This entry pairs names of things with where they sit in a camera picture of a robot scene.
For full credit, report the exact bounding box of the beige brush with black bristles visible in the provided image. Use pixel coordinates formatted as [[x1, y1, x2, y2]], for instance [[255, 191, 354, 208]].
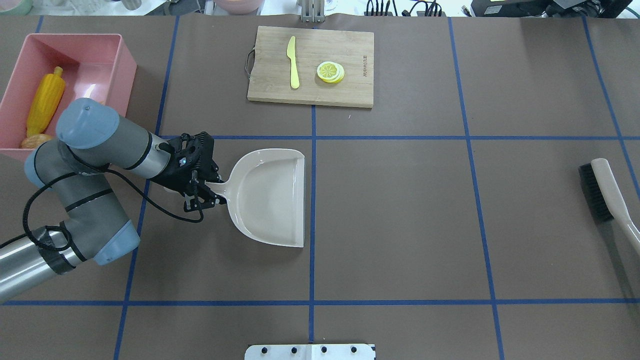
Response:
[[578, 158, 640, 254]]

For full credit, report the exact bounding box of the yellow plastic knife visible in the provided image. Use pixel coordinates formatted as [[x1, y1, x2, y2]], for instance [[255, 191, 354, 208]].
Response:
[[286, 35, 300, 89]]

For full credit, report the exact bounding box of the pink plastic bin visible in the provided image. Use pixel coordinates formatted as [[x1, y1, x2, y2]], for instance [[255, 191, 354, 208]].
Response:
[[0, 33, 137, 162]]

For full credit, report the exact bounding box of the pink bowl with clear pieces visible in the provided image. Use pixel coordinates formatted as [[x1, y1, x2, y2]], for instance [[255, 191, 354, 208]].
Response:
[[214, 0, 265, 15]]

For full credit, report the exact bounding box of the yellow toy lemon slice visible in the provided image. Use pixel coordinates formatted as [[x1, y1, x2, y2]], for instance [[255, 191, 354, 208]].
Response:
[[316, 61, 346, 84]]

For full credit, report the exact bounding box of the brown toy potato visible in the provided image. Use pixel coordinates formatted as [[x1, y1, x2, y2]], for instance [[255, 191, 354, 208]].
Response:
[[19, 133, 53, 150]]

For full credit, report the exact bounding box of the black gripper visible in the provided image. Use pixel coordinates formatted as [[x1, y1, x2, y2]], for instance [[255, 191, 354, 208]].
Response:
[[150, 131, 227, 213]]

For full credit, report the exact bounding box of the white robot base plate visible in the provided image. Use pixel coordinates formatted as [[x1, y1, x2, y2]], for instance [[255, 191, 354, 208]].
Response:
[[244, 343, 377, 360]]

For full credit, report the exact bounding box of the yellow toy corn cob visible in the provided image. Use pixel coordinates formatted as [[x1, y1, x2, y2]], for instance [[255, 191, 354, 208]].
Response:
[[26, 66, 66, 137]]

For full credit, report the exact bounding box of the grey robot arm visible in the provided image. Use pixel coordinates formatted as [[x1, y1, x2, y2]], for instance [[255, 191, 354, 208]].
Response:
[[1, 97, 227, 302]]

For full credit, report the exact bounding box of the beige plastic dustpan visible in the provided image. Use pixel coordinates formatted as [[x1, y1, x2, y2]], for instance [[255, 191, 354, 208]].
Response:
[[206, 148, 306, 248]]

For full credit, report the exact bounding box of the bamboo cutting board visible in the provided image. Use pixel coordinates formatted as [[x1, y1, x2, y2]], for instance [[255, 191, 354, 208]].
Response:
[[247, 25, 375, 109]]

